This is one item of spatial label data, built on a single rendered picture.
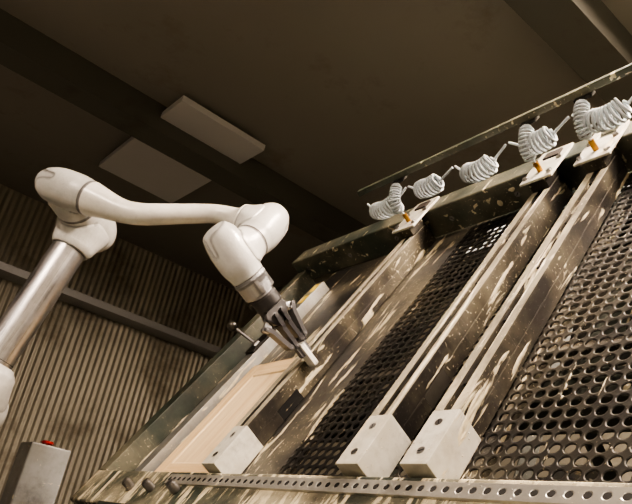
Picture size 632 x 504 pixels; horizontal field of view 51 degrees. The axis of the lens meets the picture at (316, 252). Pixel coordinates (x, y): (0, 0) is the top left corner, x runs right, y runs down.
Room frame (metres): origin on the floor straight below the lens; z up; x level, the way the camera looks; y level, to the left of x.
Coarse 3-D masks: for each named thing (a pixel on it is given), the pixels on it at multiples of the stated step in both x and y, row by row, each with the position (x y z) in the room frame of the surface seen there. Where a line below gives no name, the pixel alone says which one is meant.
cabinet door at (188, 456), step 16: (256, 368) 2.12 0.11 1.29; (272, 368) 2.02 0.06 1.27; (240, 384) 2.10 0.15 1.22; (256, 384) 2.02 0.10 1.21; (224, 400) 2.09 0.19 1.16; (240, 400) 2.00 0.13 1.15; (256, 400) 1.92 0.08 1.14; (208, 416) 2.07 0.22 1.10; (224, 416) 1.99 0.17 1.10; (240, 416) 1.91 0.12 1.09; (192, 432) 2.06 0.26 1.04; (208, 432) 1.98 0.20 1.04; (224, 432) 1.90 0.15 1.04; (176, 448) 2.04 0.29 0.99; (192, 448) 1.97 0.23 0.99; (208, 448) 1.89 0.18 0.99; (176, 464) 1.95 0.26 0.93; (192, 464) 1.87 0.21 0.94
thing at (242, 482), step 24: (168, 480) 1.78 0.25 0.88; (192, 480) 1.68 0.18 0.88; (216, 480) 1.59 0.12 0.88; (240, 480) 1.51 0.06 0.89; (264, 480) 1.44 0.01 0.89; (288, 480) 1.37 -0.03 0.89; (312, 480) 1.31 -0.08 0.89; (336, 480) 1.25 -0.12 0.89; (360, 480) 1.20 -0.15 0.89; (384, 480) 1.15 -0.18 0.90
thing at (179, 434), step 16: (320, 288) 2.30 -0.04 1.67; (304, 304) 2.27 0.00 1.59; (256, 352) 2.18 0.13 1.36; (240, 368) 2.16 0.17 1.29; (224, 384) 2.13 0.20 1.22; (208, 400) 2.11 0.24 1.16; (192, 416) 2.10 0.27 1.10; (176, 432) 2.08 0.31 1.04; (160, 448) 2.06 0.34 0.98; (144, 464) 2.05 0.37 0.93; (160, 464) 2.05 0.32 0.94
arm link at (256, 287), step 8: (264, 272) 1.58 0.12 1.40; (248, 280) 1.56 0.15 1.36; (256, 280) 1.57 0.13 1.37; (264, 280) 1.58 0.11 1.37; (272, 280) 1.60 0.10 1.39; (240, 288) 1.58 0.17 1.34; (248, 288) 1.58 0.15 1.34; (256, 288) 1.58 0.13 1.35; (264, 288) 1.58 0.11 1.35; (248, 296) 1.59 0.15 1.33; (256, 296) 1.59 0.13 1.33
